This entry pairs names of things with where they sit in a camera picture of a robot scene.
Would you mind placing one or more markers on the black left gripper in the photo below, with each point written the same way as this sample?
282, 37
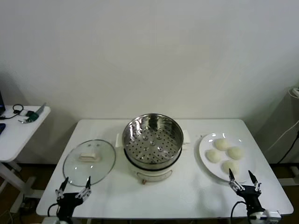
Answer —
67, 203

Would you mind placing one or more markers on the white power strip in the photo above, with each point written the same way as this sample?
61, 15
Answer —
294, 91

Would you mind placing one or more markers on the silver hex keys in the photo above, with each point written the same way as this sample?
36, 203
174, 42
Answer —
22, 121

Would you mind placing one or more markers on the white side table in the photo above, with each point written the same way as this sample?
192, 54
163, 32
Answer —
21, 140

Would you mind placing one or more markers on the white metal stand base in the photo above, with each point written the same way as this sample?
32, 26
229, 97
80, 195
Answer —
290, 180

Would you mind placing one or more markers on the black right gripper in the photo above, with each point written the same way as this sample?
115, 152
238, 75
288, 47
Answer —
249, 197

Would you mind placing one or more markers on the dark laptop edge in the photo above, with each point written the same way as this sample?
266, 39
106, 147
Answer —
1, 103

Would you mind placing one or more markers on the dark blue object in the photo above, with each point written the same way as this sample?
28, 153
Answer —
1, 128

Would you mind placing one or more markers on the grey hand saw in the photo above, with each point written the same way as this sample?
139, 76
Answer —
42, 107

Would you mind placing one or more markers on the white ceramic plate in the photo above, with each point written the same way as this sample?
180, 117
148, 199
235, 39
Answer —
210, 142

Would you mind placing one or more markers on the green tool holder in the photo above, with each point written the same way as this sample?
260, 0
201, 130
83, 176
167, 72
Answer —
31, 115

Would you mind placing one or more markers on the white steamed baozi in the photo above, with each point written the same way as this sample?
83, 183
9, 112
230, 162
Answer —
213, 156
222, 144
236, 152
226, 166

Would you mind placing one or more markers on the stainless steel steamer basket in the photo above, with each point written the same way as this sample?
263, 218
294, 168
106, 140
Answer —
151, 144

